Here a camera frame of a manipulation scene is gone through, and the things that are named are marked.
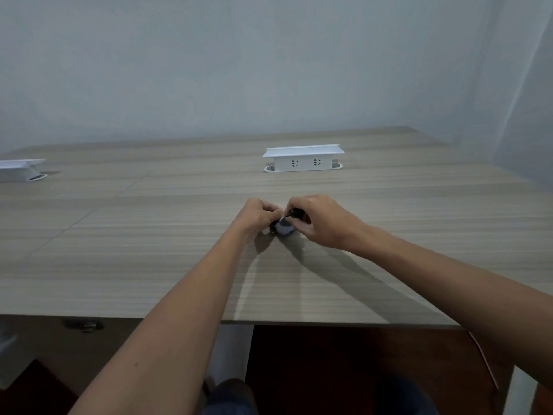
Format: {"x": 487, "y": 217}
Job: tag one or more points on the person's left hand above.
{"x": 254, "y": 217}

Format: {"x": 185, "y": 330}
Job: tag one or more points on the small black and white device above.
{"x": 283, "y": 227}

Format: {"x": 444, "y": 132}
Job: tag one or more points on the person's dark trouser legs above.
{"x": 302, "y": 397}

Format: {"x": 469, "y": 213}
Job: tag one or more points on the person's right hand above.
{"x": 325, "y": 223}

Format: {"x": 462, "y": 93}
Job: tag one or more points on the person's left forearm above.
{"x": 170, "y": 337}

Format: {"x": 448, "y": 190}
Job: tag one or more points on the person's right fingers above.
{"x": 298, "y": 216}

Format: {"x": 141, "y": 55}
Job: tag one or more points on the person's right forearm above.
{"x": 458, "y": 289}

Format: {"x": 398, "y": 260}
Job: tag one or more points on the person's left fingers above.
{"x": 271, "y": 213}

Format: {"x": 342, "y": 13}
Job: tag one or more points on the metal desk bracket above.
{"x": 84, "y": 326}

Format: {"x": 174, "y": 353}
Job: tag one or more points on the white desk power socket box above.
{"x": 303, "y": 158}
{"x": 19, "y": 169}

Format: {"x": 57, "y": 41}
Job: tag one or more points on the white table leg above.
{"x": 520, "y": 393}
{"x": 231, "y": 356}

